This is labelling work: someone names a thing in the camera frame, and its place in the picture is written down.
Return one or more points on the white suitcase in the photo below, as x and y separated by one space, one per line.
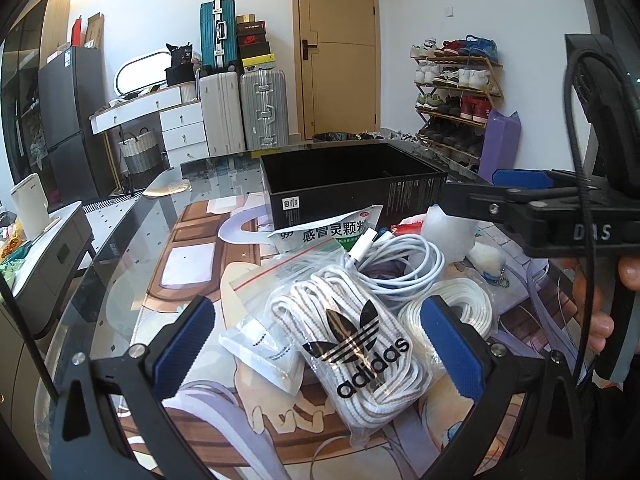
222 116

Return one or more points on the wooden door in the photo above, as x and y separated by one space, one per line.
337 66

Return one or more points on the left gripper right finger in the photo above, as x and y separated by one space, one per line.
547 440

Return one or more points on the adidas white laces bag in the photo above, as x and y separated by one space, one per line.
362 356

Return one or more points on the green medicine sachet bag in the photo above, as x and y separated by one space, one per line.
344 228

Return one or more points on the stack of shoe boxes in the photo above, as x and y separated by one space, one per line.
253 44

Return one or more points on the silver suitcase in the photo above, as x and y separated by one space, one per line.
264 109

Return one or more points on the black refrigerator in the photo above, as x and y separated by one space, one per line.
71 90

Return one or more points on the red white snack bag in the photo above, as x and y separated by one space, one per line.
409 227

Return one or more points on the grey side cabinet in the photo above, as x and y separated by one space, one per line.
50 266

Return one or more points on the white trash bin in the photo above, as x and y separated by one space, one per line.
335 137

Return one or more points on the black handbag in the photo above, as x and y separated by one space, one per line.
181 69

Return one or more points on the right human hand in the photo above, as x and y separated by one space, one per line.
601 324

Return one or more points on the small clear zip bag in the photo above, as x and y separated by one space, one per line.
272 358

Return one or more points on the teal suitcase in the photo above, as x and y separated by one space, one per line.
219 43

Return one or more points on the wooden shoe rack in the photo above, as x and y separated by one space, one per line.
458 83

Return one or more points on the oval vanity mirror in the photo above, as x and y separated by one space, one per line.
142 72

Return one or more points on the purple paper bag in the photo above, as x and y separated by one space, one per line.
501 139

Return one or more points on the dark glass wardrobe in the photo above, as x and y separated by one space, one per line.
40 32

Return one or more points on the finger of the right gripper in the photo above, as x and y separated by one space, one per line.
484 201
534 179

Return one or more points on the white lace roll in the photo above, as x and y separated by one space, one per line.
470 302

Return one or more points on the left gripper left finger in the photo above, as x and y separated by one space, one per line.
87 441

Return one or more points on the white dresser desk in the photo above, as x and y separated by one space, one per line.
181 121

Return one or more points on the woven laundry basket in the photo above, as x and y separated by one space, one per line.
142 156

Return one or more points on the white plush keychain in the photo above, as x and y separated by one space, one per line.
489 263

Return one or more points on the black cardboard box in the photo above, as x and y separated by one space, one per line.
323 181

